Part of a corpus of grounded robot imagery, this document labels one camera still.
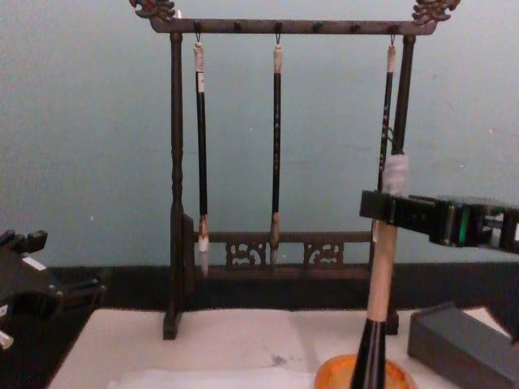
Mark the black table cloth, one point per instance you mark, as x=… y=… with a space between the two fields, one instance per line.
x=134 y=287

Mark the white felt mat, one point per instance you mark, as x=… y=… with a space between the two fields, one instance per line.
x=227 y=336

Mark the white paper sheet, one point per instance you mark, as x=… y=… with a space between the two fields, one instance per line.
x=211 y=380

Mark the dark carved wooden brush rack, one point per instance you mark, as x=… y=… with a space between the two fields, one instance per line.
x=176 y=162

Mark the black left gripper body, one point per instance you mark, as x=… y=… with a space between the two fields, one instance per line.
x=28 y=283

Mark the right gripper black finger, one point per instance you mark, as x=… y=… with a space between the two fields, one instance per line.
x=377 y=207

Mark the thin black calligraphy brush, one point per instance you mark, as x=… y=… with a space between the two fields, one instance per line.
x=386 y=121

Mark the black brush with brown tip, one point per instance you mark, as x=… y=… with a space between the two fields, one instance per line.
x=276 y=154

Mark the orange ink dish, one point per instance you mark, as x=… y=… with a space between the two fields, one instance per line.
x=336 y=370

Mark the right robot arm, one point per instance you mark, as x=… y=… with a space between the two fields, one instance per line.
x=486 y=227

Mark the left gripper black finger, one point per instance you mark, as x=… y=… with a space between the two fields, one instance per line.
x=35 y=240
x=87 y=293

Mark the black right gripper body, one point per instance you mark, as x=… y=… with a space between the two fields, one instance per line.
x=430 y=219

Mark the grey rectangular box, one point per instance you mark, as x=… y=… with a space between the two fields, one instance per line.
x=454 y=352

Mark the black brush with white label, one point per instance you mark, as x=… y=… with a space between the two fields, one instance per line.
x=201 y=162

